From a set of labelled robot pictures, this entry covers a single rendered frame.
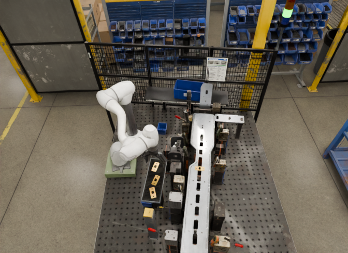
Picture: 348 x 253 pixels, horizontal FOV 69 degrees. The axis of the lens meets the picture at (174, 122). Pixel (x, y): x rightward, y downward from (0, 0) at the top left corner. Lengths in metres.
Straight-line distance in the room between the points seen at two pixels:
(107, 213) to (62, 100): 2.73
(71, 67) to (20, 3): 1.01
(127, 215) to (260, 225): 1.14
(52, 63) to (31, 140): 1.19
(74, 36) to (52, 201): 2.18
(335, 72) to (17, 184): 4.92
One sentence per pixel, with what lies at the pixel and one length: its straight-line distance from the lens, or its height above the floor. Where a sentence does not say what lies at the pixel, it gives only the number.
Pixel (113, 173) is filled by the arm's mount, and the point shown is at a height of 0.76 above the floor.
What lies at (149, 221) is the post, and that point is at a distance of 1.93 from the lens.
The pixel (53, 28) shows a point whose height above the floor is 1.27.
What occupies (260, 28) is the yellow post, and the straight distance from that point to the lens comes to 2.54.
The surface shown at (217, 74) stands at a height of 1.24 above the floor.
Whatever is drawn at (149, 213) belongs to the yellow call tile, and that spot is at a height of 1.16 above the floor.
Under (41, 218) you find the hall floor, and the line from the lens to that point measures 3.51.
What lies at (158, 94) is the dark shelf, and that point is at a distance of 2.81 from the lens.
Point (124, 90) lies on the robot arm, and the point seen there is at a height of 1.56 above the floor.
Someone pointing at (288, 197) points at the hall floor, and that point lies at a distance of 3.43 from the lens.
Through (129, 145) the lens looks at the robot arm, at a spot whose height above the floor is 1.59.
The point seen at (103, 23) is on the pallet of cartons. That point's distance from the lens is 5.08.
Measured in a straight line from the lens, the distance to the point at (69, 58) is 4.16.
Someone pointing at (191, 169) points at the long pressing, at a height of 1.00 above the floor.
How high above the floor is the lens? 2.88
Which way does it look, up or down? 48 degrees down
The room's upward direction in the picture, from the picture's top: 3 degrees counter-clockwise
